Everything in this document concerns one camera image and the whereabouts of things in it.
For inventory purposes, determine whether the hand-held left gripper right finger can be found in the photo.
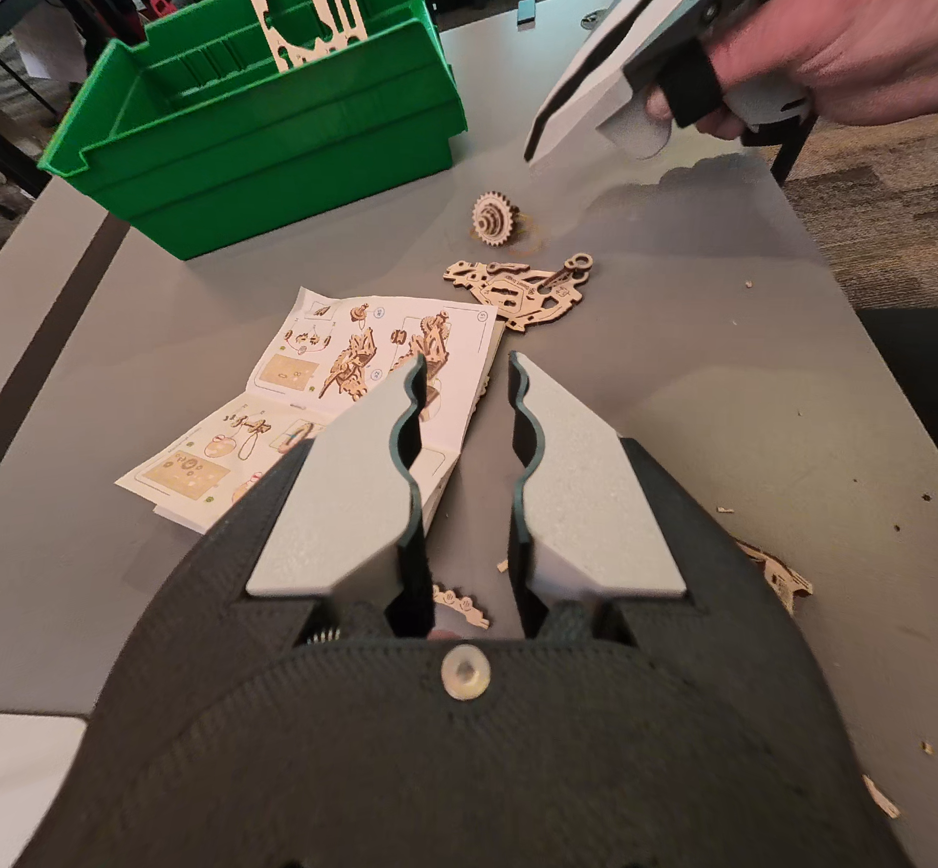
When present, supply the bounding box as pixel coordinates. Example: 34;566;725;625
507;350;688;640

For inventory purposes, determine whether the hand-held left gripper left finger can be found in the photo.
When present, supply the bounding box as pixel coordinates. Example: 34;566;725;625
245;353;435;640

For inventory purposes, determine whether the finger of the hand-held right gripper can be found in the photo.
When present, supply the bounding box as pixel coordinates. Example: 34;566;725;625
538;0;662;123
523;67;640;167

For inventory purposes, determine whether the green plastic bin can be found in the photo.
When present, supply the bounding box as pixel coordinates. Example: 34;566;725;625
37;0;470;262

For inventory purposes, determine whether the emptied wooden parts sheet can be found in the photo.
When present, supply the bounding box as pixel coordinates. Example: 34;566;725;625
222;0;367;75

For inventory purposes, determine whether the person's right hand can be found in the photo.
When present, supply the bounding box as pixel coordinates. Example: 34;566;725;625
645;0;938;142

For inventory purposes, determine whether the instruction booklet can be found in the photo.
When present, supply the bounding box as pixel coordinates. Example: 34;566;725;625
116;286;508;536

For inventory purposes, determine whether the wooden gear assembly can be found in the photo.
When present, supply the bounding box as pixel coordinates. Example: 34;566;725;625
469;191;530;250

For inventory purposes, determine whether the small scalloped wooden part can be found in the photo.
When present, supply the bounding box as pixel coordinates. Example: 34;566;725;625
431;584;491;629

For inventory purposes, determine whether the black table leg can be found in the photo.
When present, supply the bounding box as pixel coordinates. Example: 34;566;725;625
769;138;819;186

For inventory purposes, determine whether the wooden sheet scrap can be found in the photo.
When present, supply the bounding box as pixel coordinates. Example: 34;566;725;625
735;540;814;617

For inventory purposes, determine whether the black chair seat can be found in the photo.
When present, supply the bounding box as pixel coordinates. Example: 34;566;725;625
856;307;938;445

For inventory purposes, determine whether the wooden sliver scrap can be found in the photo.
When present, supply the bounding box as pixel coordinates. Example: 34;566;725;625
862;774;901;820

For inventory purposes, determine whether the flat wooden model frame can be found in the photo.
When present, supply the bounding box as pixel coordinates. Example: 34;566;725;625
443;250;595;336

